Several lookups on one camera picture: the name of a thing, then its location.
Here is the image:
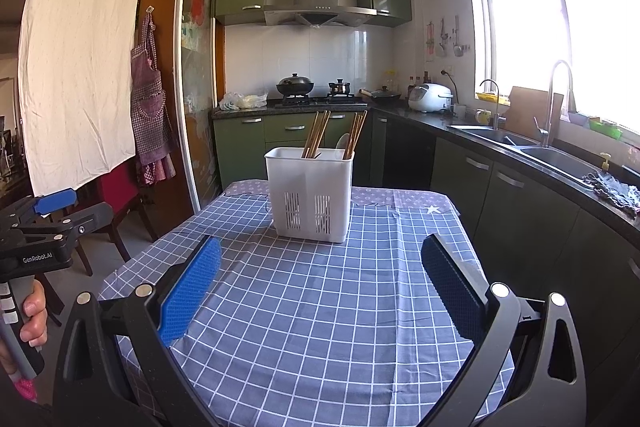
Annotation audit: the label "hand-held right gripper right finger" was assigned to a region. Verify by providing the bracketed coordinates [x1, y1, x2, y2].
[420, 233, 588, 427]

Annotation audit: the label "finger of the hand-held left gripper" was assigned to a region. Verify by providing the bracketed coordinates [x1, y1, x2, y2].
[20, 202, 115, 253]
[0, 188, 80, 230]

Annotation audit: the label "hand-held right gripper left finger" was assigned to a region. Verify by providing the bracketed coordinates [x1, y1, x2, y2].
[52, 234, 223, 427]

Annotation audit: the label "white plastic utensil holder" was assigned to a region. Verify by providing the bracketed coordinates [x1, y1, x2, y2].
[264, 147, 355, 244]

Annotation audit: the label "bunch of wooden chopsticks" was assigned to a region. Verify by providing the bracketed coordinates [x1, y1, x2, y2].
[300, 109, 368, 160]

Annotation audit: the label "person's left hand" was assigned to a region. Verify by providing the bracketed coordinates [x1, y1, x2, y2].
[17, 279, 49, 349]

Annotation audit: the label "red cushioned chair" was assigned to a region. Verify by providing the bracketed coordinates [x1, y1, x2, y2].
[75, 162, 158, 278]

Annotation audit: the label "blue checkered tablecloth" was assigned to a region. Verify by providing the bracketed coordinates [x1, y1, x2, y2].
[97, 179, 516, 427]

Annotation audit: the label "purple checkered apron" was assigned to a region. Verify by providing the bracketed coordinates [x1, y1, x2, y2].
[130, 7, 177, 186]

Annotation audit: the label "white hanging sheet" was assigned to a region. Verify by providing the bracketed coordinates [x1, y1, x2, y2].
[17, 0, 151, 198]

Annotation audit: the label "steel double sink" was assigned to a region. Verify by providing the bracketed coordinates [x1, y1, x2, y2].
[447, 123, 603, 180]

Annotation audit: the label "frosted glass sliding door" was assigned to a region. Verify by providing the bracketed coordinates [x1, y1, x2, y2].
[175, 0, 226, 212]

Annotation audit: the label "small steel faucet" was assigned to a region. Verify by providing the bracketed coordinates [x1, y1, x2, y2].
[479, 79, 506, 130]

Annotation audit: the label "grey rag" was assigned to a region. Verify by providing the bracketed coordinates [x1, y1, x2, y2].
[582, 171, 640, 218]

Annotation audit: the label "white rice cooker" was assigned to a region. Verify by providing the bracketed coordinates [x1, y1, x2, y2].
[407, 83, 455, 114]

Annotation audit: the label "wooden cutting board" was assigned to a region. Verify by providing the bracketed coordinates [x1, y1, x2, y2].
[505, 86, 565, 140]

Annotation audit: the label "white plastic bags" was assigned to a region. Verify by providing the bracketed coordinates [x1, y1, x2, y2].
[218, 91, 268, 110]

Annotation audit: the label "black frying pan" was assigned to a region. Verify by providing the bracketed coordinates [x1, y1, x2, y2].
[360, 86, 403, 100]

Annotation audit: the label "tall steel faucet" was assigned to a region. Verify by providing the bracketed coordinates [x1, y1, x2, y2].
[532, 59, 578, 148]

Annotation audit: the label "green plastic container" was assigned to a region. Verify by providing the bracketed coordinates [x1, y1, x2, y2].
[587, 117, 623, 140]

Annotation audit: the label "black gas stove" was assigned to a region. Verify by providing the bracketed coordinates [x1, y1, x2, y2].
[274, 94, 368, 108]

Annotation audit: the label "black lidded wok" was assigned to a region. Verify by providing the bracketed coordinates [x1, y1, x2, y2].
[276, 73, 316, 98]

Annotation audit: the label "kitchen window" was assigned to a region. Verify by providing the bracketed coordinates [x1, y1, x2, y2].
[472, 0, 640, 132]

